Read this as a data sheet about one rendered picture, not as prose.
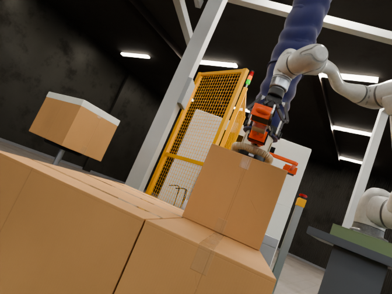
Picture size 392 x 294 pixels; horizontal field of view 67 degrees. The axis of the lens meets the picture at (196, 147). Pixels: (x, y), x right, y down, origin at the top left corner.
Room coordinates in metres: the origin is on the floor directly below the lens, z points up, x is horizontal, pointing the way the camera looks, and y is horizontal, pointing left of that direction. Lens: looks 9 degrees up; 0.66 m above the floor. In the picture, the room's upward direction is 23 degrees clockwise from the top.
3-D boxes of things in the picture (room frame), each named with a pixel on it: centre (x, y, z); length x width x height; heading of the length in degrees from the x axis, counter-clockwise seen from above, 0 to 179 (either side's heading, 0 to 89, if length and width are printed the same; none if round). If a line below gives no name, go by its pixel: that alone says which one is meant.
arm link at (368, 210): (1.59, -1.05, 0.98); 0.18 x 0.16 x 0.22; 17
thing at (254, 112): (1.15, -0.19, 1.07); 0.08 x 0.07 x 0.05; 167
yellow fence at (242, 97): (3.92, -0.39, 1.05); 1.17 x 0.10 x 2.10; 167
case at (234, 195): (1.73, -0.34, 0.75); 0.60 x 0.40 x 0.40; 166
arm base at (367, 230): (1.62, -1.05, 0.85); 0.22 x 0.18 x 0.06; 154
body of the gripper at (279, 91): (1.33, -0.25, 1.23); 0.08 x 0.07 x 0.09; 77
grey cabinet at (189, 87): (3.02, 0.31, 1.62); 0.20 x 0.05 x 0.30; 167
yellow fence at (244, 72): (3.23, 0.07, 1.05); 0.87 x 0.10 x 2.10; 39
